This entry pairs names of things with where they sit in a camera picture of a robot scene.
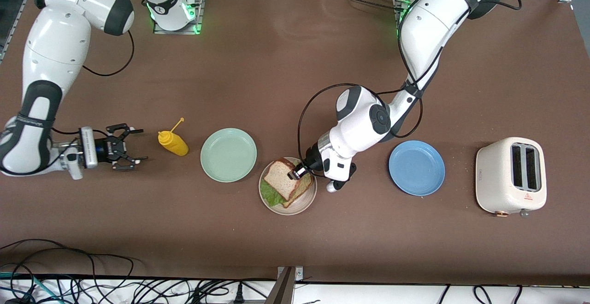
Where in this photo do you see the white two-slot toaster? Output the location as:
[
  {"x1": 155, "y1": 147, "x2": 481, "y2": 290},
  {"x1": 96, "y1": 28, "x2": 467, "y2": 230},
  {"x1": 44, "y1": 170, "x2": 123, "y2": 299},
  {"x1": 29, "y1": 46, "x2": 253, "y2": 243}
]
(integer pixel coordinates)
[{"x1": 475, "y1": 137, "x2": 548, "y2": 217}]

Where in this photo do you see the mint green plate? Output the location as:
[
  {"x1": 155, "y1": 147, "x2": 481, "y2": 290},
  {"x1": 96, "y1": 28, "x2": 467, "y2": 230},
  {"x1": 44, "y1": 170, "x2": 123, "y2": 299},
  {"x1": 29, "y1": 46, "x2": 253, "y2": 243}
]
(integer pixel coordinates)
[{"x1": 200, "y1": 128, "x2": 258, "y2": 183}]

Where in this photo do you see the beige plate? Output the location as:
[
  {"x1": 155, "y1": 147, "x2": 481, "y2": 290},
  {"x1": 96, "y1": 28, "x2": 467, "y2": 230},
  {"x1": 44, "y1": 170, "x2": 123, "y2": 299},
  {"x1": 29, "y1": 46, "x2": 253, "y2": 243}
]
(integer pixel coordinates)
[{"x1": 258, "y1": 157, "x2": 318, "y2": 216}]

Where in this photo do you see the yellow mustard squeeze bottle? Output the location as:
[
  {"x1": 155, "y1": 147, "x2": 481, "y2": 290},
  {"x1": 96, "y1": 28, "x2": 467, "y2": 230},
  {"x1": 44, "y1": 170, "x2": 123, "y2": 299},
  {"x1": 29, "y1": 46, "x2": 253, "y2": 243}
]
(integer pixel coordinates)
[{"x1": 158, "y1": 118, "x2": 189, "y2": 157}]

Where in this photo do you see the brown table cover mat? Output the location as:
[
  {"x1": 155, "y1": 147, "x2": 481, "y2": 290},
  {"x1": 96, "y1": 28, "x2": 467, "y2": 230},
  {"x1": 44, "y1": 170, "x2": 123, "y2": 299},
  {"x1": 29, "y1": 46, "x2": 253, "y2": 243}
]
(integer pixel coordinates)
[{"x1": 0, "y1": 0, "x2": 590, "y2": 287}]

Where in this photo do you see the blue plate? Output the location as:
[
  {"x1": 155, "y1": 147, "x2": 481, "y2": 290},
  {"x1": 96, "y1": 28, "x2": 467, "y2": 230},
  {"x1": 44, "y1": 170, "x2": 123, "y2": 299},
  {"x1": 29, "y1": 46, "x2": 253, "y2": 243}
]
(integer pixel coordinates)
[{"x1": 388, "y1": 140, "x2": 446, "y2": 197}]

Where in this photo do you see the teal floor cable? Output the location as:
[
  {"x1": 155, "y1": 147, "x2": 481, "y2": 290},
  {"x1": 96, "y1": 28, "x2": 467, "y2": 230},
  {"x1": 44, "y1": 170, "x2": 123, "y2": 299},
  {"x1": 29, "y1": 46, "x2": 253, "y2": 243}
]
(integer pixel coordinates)
[{"x1": 0, "y1": 272, "x2": 60, "y2": 304}]

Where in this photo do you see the brown bread slice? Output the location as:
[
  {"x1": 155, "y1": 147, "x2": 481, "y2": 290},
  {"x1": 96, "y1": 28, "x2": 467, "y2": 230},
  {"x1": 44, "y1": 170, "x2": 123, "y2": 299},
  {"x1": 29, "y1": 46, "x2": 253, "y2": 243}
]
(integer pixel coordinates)
[
  {"x1": 283, "y1": 173, "x2": 315, "y2": 209},
  {"x1": 263, "y1": 158, "x2": 305, "y2": 202}
]

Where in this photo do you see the silver corner bracket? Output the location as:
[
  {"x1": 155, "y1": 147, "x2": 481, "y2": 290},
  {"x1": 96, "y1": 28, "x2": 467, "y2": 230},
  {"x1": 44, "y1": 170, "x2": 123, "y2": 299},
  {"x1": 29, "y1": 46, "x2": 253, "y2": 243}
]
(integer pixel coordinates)
[{"x1": 277, "y1": 266, "x2": 304, "y2": 282}]

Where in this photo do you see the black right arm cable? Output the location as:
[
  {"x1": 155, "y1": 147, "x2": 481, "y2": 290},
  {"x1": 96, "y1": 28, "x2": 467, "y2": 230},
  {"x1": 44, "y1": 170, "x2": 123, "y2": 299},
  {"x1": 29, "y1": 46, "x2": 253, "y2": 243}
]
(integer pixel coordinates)
[{"x1": 51, "y1": 0, "x2": 135, "y2": 134}]

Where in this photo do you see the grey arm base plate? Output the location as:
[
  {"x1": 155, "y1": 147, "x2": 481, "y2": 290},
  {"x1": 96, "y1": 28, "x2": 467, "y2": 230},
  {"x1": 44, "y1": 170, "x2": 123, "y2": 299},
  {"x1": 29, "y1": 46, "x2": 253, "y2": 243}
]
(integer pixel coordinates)
[
  {"x1": 395, "y1": 0, "x2": 411, "y2": 32},
  {"x1": 153, "y1": 0, "x2": 205, "y2": 35}
]

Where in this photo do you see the grey metal post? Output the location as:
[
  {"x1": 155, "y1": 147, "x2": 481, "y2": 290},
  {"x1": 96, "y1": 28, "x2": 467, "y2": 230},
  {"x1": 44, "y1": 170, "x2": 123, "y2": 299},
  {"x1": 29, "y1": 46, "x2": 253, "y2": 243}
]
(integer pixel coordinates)
[{"x1": 265, "y1": 267, "x2": 295, "y2": 304}]

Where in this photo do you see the green lettuce leaf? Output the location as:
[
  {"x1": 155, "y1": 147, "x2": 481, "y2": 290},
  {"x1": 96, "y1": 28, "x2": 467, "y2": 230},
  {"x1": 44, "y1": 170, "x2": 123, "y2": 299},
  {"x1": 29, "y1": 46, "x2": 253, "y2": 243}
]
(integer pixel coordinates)
[{"x1": 260, "y1": 177, "x2": 289, "y2": 207}]

